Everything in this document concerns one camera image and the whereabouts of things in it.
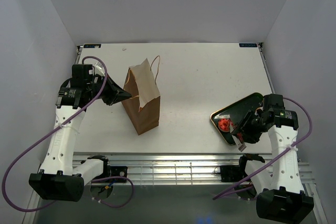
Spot metal tongs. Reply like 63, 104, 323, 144
229, 120, 246, 152

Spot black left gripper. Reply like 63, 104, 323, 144
88, 73, 132, 105

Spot aluminium front rail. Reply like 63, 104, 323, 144
70, 153, 316, 186

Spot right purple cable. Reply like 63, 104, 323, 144
212, 97, 313, 200

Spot brown paper bag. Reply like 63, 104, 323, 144
122, 59, 161, 135

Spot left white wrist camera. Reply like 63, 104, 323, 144
93, 62, 105, 77

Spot red fake donut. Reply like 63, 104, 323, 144
217, 118, 231, 133

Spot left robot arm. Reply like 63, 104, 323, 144
29, 64, 131, 202

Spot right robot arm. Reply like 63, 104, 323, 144
230, 94, 314, 223

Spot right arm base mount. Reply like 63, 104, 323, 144
214, 165, 247, 183

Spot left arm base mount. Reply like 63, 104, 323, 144
107, 166, 128, 184

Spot green serving tray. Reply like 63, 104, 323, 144
210, 92, 263, 146

